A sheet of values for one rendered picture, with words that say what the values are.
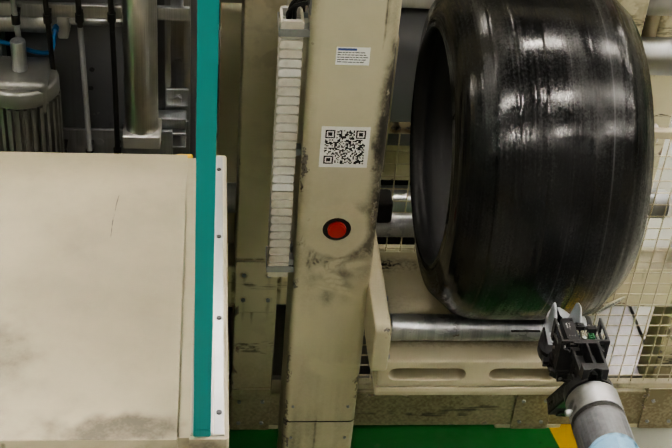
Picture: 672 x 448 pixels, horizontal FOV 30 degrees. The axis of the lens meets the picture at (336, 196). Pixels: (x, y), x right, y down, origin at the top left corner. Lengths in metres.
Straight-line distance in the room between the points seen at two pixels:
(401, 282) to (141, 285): 0.85
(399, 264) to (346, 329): 0.26
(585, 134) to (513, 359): 0.48
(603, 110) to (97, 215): 0.72
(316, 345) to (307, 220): 0.27
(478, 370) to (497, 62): 0.56
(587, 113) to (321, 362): 0.69
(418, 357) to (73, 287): 0.72
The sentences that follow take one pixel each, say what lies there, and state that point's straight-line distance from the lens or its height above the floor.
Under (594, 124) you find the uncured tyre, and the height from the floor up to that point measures 1.35.
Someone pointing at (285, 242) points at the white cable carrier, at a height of 1.02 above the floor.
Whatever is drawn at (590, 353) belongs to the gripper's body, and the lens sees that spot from 1.81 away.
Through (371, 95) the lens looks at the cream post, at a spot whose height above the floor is 1.31.
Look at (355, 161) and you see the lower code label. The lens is 1.94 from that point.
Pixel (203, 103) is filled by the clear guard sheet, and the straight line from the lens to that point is 1.12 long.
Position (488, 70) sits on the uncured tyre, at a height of 1.40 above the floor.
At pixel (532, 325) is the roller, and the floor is 0.92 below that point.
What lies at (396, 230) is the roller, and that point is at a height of 0.90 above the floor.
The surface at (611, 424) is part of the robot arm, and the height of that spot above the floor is 1.09.
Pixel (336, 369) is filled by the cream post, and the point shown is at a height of 0.75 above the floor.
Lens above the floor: 2.28
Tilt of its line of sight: 36 degrees down
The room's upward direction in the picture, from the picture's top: 5 degrees clockwise
